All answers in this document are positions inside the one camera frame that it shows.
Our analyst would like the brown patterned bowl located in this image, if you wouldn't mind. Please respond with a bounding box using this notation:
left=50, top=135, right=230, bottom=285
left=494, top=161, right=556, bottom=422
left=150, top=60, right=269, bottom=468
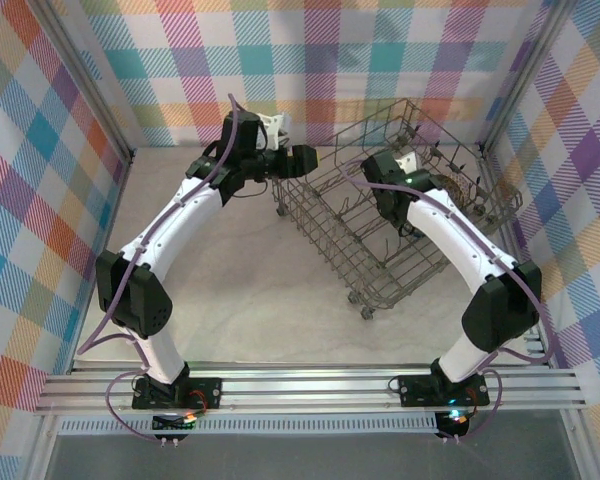
left=435, top=173, right=475, bottom=209

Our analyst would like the grey wire dish rack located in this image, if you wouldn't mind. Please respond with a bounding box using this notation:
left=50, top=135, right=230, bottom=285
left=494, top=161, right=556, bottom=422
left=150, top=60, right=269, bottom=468
left=273, top=98, right=524, bottom=321

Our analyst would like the small controller board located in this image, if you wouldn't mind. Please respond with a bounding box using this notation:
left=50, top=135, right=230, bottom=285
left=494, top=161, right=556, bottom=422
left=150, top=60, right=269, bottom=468
left=151, top=410, right=198, bottom=432
left=435, top=408, right=472, bottom=437

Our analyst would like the aluminium side rail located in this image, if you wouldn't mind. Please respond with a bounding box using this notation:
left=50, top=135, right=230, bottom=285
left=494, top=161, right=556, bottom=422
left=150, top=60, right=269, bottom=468
left=68, top=153, right=135, bottom=374
left=476, top=144, right=554, bottom=371

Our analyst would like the aluminium frame post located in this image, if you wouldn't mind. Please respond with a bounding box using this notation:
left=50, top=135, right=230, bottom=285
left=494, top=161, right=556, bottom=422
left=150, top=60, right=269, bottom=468
left=32, top=0, right=137, bottom=166
left=477, top=0, right=579, bottom=156

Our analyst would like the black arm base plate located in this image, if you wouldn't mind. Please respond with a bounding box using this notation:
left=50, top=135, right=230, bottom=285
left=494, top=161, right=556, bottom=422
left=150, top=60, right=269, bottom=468
left=131, top=375, right=225, bottom=412
left=397, top=373, right=492, bottom=408

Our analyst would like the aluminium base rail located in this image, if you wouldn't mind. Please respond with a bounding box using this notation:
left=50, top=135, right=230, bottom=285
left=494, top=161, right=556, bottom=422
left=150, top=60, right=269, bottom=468
left=33, top=367, right=589, bottom=416

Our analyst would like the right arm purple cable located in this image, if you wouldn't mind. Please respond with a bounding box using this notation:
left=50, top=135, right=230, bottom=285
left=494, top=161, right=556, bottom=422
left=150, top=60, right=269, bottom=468
left=340, top=159, right=554, bottom=444

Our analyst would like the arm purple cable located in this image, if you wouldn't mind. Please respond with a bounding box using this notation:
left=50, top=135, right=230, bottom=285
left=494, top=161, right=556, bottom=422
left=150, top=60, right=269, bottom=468
left=77, top=93, right=246, bottom=444
left=340, top=159, right=554, bottom=444

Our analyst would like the thin red wire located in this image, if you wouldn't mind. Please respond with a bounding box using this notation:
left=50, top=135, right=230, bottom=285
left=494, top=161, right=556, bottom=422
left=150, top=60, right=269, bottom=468
left=189, top=389, right=217, bottom=415

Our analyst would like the white slotted cable duct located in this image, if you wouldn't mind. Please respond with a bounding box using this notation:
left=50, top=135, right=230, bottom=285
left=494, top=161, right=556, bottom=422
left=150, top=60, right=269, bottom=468
left=57, top=417, right=441, bottom=435

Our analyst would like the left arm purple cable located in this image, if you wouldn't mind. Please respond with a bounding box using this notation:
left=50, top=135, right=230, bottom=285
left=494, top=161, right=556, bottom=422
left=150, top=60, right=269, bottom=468
left=77, top=93, right=246, bottom=444

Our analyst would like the aluminium frame leg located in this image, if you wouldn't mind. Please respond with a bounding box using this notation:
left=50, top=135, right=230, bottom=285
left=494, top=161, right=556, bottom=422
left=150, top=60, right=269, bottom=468
left=562, top=409, right=599, bottom=480
left=23, top=413, right=61, bottom=480

